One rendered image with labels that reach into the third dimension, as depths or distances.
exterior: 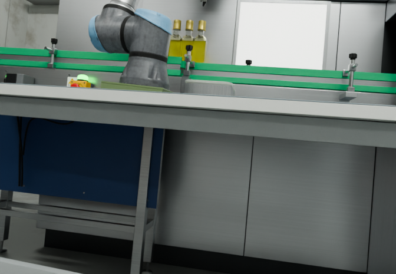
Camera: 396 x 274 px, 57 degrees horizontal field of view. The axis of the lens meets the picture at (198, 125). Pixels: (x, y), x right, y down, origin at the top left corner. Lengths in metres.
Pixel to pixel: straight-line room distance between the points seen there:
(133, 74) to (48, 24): 4.93
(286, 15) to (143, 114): 1.01
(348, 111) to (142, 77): 0.55
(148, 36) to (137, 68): 0.10
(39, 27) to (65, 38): 3.95
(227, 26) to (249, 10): 0.13
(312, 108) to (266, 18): 0.96
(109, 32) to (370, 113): 0.76
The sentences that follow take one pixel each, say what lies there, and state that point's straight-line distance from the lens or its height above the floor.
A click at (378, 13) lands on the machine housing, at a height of 1.28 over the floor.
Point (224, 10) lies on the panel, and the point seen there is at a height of 1.26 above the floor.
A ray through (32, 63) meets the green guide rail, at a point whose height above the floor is 0.90.
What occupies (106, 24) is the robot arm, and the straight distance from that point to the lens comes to 1.18.
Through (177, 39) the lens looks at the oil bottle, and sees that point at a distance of 1.68.
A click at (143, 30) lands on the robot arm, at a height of 0.93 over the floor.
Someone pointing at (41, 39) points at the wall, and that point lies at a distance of 5.95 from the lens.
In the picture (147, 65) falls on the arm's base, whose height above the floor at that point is 0.83.
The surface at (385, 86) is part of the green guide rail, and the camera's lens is 1.67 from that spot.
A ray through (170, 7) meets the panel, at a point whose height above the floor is 1.27.
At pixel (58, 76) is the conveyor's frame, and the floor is 0.84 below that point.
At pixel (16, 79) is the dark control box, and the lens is 1.71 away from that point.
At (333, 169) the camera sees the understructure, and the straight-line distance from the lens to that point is 1.80.
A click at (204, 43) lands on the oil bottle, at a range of 1.65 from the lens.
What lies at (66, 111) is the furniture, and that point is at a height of 0.68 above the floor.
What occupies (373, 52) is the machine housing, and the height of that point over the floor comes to 1.10.
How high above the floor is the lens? 0.63
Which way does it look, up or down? 2 degrees up
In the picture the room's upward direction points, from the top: 5 degrees clockwise
